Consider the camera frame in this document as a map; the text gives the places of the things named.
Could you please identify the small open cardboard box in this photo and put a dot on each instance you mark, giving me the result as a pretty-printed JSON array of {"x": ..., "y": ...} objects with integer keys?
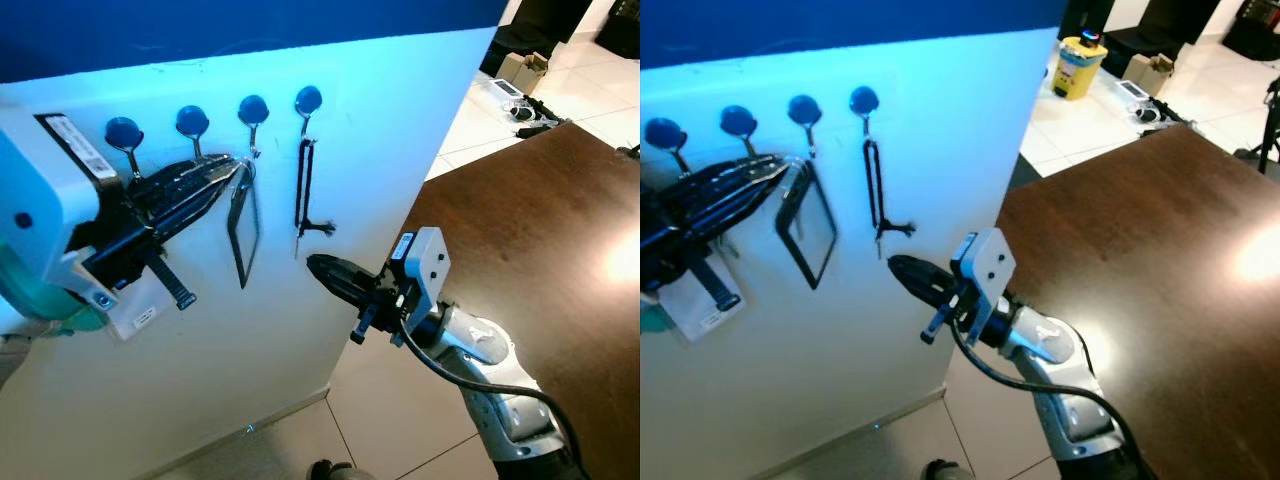
[
  {"x": 1148, "y": 74},
  {"x": 522, "y": 72}
]

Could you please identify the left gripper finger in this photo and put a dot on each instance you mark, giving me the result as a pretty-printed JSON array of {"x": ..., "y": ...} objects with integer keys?
[
  {"x": 740, "y": 175},
  {"x": 750, "y": 205},
  {"x": 185, "y": 175},
  {"x": 195, "y": 205}
]

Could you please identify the black folding chair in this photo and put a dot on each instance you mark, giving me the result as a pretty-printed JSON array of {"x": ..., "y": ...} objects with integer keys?
[{"x": 1270, "y": 130}]

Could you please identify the white label sticker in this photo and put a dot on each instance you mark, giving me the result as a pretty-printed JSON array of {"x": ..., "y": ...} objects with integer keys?
[
  {"x": 705, "y": 318},
  {"x": 140, "y": 315}
]

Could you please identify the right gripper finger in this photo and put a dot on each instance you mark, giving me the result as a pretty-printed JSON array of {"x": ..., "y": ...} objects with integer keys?
[
  {"x": 925, "y": 290},
  {"x": 345, "y": 289},
  {"x": 925, "y": 271},
  {"x": 345, "y": 270}
]

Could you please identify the blue wall hook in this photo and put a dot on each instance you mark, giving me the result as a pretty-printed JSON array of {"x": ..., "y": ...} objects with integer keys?
[
  {"x": 308, "y": 99},
  {"x": 738, "y": 120},
  {"x": 192, "y": 120},
  {"x": 665, "y": 132},
  {"x": 124, "y": 132},
  {"x": 864, "y": 99},
  {"x": 804, "y": 108},
  {"x": 253, "y": 108}
]

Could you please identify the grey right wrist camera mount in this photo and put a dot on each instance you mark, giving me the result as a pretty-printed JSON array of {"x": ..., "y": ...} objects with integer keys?
[
  {"x": 990, "y": 265},
  {"x": 425, "y": 265}
]

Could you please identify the black key holder with keys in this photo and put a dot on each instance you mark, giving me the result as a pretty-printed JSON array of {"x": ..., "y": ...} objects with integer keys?
[
  {"x": 790, "y": 235},
  {"x": 232, "y": 230}
]

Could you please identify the white flat device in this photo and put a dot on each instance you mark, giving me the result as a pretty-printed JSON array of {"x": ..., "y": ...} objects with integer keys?
[
  {"x": 506, "y": 88},
  {"x": 1132, "y": 88}
]

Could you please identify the black robot foot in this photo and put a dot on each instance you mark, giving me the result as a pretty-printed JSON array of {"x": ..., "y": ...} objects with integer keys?
[
  {"x": 330, "y": 470},
  {"x": 943, "y": 470}
]

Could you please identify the large black bag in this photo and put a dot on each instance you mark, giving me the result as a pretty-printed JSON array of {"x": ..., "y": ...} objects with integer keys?
[
  {"x": 535, "y": 25},
  {"x": 1160, "y": 25}
]

